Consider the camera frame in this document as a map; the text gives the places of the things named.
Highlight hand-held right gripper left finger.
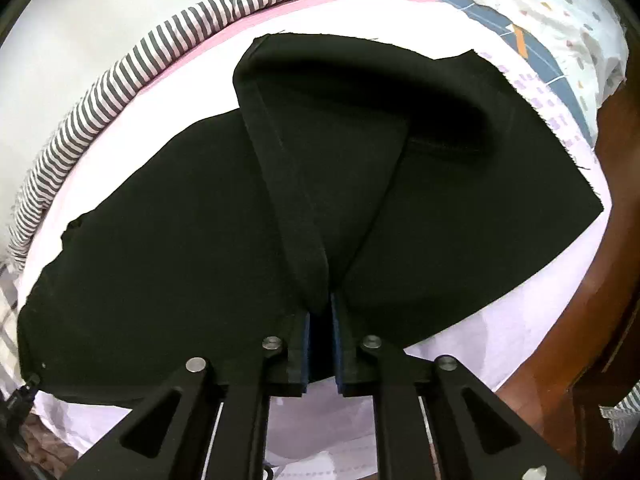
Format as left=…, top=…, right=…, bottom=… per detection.
left=62, top=310, right=313, bottom=480

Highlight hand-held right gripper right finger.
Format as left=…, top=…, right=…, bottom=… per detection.
left=330, top=292, right=583, bottom=480

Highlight black pants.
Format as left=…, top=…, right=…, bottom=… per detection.
left=17, top=32, right=603, bottom=408

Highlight grey plaid cloth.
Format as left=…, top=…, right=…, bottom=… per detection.
left=0, top=260, right=26, bottom=386

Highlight pink lavender checked bedsheet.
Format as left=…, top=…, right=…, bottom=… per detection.
left=0, top=0, right=616, bottom=480

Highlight grey striped cloth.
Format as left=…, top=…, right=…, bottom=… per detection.
left=600, top=382, right=640, bottom=453

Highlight grey striped pillow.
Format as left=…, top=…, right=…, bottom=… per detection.
left=7, top=0, right=306, bottom=266

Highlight blue patterned cloth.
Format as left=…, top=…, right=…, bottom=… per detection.
left=405, top=0, right=598, bottom=151

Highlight white quilt with coloured shapes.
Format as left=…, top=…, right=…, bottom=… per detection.
left=415, top=0, right=628, bottom=106

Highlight brown wooden bed frame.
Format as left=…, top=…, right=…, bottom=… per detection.
left=492, top=80, right=640, bottom=461

